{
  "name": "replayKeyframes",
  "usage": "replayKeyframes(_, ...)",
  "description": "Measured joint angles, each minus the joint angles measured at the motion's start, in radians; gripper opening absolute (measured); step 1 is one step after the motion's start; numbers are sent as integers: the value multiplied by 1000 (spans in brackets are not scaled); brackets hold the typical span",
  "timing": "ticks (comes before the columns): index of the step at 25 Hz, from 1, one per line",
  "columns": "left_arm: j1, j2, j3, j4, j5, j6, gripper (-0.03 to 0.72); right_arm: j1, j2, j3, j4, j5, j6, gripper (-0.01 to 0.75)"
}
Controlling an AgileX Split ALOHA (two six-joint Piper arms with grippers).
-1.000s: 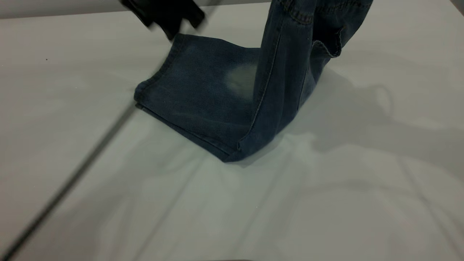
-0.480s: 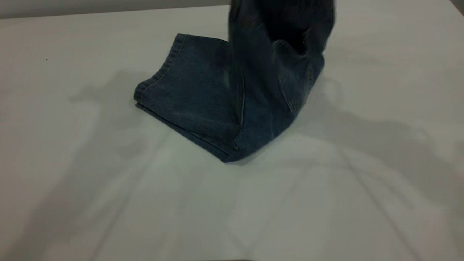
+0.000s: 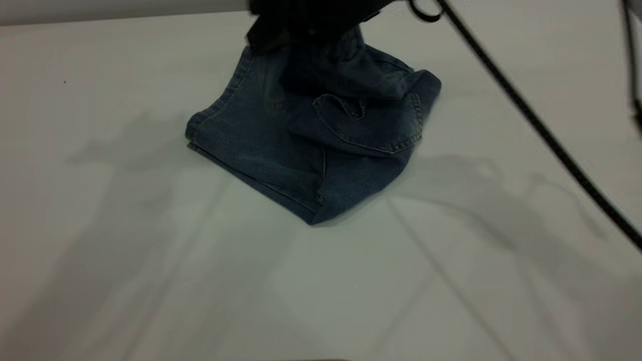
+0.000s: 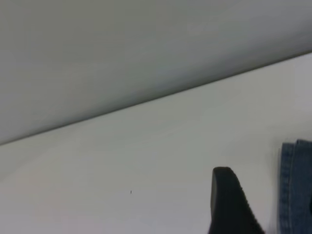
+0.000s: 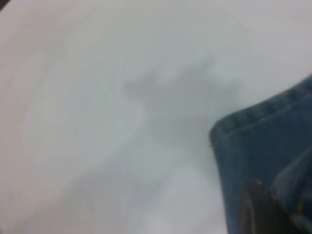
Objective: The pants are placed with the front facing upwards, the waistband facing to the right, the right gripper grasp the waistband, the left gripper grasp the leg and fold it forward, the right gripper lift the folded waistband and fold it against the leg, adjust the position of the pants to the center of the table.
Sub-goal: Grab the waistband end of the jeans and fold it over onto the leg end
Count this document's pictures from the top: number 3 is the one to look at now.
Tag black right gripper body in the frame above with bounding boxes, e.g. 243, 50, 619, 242
246, 0, 397, 52

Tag blue denim jeans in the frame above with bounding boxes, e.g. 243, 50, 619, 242
185, 25, 443, 226

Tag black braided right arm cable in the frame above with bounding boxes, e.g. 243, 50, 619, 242
409, 0, 642, 251

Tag thin black cable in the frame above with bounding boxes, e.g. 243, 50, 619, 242
621, 0, 642, 137

